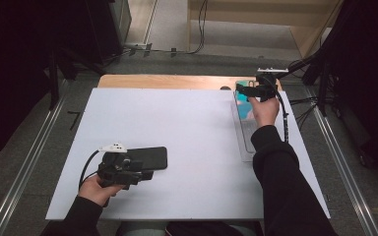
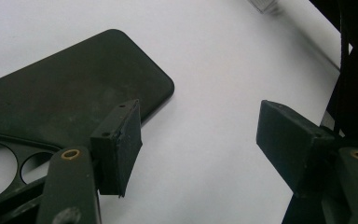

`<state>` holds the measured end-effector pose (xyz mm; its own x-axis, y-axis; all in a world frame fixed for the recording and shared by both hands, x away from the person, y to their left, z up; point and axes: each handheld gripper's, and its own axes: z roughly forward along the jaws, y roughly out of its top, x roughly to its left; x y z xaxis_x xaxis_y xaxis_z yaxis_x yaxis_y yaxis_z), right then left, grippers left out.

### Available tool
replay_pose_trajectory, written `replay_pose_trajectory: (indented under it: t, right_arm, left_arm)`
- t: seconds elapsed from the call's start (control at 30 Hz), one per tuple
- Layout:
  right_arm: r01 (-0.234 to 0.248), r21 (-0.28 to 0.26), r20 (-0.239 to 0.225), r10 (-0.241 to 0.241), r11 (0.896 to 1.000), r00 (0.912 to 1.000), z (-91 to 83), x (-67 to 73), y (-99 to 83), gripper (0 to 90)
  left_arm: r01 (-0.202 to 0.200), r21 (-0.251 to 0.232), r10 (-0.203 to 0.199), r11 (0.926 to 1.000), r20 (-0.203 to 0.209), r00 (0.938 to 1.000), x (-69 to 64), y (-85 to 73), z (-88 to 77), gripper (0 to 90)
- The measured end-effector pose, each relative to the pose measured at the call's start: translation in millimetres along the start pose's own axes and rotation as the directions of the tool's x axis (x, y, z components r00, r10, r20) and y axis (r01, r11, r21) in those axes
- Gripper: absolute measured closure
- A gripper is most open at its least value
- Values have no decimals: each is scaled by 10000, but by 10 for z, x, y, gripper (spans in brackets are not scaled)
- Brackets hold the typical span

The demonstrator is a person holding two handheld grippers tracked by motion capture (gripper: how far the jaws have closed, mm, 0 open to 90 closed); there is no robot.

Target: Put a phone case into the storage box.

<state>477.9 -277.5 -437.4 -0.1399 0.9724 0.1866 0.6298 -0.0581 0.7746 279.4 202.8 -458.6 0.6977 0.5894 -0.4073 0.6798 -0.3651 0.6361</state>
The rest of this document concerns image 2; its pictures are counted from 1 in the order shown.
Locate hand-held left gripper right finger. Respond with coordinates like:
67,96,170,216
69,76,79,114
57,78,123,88
255,99,337,199

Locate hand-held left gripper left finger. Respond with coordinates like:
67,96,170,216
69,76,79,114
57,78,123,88
89,99,144,199

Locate black phone case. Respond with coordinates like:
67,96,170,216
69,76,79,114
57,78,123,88
0,28,175,208

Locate white table board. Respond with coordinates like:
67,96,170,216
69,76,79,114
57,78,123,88
0,0,352,224

